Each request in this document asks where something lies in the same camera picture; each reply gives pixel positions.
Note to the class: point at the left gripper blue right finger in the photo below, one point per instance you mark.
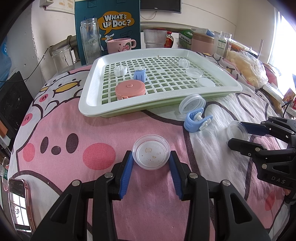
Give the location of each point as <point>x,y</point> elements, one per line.
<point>177,174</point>

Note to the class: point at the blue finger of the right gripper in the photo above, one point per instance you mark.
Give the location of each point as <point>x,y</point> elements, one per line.
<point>255,129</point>
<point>246,148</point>

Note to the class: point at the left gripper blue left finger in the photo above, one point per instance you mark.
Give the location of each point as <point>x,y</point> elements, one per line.
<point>126,174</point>

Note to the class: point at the clear round container with crumbs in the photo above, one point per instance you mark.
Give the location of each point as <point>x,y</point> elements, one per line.
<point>151,152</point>

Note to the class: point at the clear round lid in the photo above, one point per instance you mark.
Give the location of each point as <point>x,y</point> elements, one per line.
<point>190,103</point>

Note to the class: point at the white round lid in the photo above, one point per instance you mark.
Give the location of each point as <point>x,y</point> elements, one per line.
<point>205,82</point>

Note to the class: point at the pink round tape measure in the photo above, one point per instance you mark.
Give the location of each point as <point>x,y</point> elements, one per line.
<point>129,88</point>

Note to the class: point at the blue clip with white flower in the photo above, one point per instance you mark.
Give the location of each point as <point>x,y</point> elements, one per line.
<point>140,74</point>

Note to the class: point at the small clear flower cup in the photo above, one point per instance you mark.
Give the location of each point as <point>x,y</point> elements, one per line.
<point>184,63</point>

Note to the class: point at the clear shallow round dish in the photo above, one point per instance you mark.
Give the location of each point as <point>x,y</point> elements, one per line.
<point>194,73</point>

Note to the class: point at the plastic bag of yellow snacks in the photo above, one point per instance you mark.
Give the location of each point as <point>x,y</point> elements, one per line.
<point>250,67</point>

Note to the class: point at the pink cartoon pig tablecloth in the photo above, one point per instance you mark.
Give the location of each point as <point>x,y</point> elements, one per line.
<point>56,144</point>

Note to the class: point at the white and green slotted tray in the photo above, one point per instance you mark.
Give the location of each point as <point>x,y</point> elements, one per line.
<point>166,82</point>

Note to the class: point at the clear labelled plastic jar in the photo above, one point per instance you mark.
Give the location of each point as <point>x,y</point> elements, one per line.
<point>222,43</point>

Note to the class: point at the pink lidded canister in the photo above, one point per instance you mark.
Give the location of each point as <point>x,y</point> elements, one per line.
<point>202,43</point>

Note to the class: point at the smartphone in pink case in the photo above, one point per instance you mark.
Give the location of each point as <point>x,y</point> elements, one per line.
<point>21,206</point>

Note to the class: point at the green and white box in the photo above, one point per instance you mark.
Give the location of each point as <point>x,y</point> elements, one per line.
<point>185,39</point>

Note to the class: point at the pink pig mug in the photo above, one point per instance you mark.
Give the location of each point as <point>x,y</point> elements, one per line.
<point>120,45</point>

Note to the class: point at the ribbed clear glass cup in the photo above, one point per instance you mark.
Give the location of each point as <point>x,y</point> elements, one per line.
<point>155,38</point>

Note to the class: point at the short clear glass jar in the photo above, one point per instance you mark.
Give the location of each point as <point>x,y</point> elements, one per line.
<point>63,59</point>

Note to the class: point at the black speaker box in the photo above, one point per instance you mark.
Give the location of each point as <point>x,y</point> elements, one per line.
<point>15,102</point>

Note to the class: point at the tall clear glass bottle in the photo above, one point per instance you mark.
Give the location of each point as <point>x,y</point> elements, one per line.
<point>89,30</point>

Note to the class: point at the teal what's up doc bag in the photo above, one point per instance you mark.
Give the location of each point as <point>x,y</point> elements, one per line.
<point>115,19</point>

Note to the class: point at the blue water jug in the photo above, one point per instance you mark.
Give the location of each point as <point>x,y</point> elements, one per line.
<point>5,61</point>

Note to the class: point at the black wall monitor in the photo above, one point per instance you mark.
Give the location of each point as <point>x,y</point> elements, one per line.
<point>161,5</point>

